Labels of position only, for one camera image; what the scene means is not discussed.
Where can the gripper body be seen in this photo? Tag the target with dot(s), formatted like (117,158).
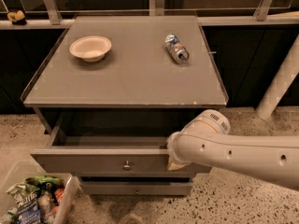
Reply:
(173,149)

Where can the grey top drawer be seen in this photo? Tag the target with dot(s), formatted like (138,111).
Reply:
(111,140)

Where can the grey drawer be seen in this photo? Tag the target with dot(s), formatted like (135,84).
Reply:
(111,140)
(137,174)
(137,188)

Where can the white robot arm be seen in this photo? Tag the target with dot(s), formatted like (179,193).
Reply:
(206,140)

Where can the grey bottom drawer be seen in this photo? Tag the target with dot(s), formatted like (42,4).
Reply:
(137,188)

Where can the grey middle drawer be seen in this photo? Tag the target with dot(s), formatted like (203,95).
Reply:
(137,174)

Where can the grey drawer cabinet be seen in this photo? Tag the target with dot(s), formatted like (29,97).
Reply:
(137,73)

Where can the crushed blue silver can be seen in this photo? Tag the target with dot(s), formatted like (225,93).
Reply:
(177,51)

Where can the green snack bag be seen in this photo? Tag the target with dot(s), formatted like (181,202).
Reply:
(47,183)

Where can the white paper bowl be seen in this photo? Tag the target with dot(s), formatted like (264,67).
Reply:
(90,48)

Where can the clear plastic bin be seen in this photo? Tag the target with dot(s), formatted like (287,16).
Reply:
(20,171)

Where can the white cylindrical pillar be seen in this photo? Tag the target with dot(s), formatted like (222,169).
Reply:
(283,79)

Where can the blue chip bag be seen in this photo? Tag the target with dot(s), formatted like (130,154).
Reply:
(28,211)

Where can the small yellow black object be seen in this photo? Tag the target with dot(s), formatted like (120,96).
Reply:
(17,18)

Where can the metal window rail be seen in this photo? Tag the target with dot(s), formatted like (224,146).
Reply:
(61,13)

